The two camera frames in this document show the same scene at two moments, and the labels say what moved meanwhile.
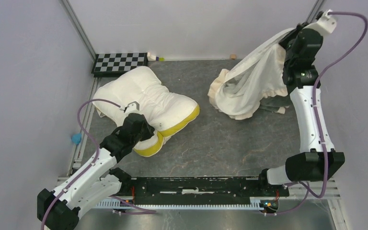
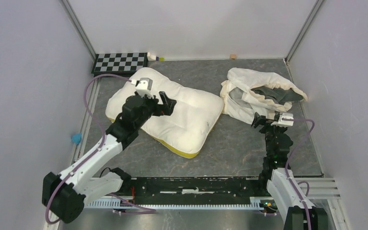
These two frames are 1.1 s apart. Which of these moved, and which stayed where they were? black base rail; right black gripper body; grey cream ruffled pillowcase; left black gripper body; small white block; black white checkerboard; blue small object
Moved: grey cream ruffled pillowcase; left black gripper body; right black gripper body
Stayed: black white checkerboard; black base rail; blue small object; small white block
